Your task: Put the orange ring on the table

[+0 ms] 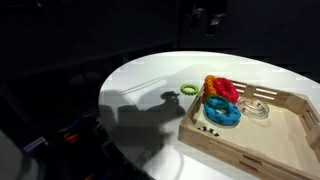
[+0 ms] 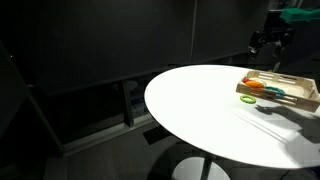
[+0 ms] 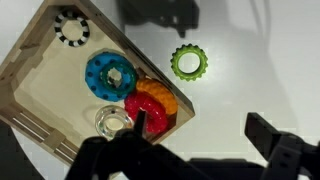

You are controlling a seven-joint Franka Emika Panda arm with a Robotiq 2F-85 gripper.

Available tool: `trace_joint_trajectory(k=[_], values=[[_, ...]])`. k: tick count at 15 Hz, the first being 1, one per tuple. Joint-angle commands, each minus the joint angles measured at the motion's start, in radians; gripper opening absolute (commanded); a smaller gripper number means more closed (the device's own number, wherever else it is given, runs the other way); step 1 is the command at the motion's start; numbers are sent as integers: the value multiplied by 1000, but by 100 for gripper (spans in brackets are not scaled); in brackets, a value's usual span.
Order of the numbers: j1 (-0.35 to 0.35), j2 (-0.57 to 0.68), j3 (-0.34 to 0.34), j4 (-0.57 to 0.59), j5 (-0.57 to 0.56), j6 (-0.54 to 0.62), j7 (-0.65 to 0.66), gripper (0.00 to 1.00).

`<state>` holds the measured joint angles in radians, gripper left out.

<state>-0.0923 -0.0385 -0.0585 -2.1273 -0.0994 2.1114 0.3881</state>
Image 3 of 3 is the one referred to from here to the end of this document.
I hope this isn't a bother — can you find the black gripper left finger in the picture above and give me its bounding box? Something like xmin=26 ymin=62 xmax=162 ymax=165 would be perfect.
xmin=64 ymin=109 xmax=201 ymax=180

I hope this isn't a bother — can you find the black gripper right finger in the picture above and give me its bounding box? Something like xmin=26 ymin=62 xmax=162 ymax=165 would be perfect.
xmin=244 ymin=112 xmax=320 ymax=180

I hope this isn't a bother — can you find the orange ribbed ring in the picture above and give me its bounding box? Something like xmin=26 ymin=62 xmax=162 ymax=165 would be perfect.
xmin=135 ymin=78 xmax=179 ymax=116

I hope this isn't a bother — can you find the light wooden box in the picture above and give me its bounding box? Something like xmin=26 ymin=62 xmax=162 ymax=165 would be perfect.
xmin=0 ymin=0 xmax=196 ymax=167

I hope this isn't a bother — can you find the clear ring with beads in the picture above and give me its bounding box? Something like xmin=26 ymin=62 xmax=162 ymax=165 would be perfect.
xmin=94 ymin=105 xmax=135 ymax=142

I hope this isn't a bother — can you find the red knobbed ring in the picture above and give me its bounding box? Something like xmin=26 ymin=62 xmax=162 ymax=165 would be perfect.
xmin=124 ymin=92 xmax=169 ymax=134

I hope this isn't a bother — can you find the dark green ring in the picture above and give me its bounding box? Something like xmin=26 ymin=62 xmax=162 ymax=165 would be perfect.
xmin=100 ymin=62 xmax=137 ymax=95

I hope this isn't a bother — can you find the blue dotted ring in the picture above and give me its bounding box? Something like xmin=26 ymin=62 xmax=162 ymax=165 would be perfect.
xmin=84 ymin=50 xmax=136 ymax=103

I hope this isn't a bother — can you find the light green toothed ring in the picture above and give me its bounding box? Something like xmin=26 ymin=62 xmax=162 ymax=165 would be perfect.
xmin=170 ymin=43 xmax=209 ymax=82

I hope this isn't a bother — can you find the black white striped ring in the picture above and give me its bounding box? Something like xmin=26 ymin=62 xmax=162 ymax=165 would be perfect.
xmin=53 ymin=10 xmax=91 ymax=48

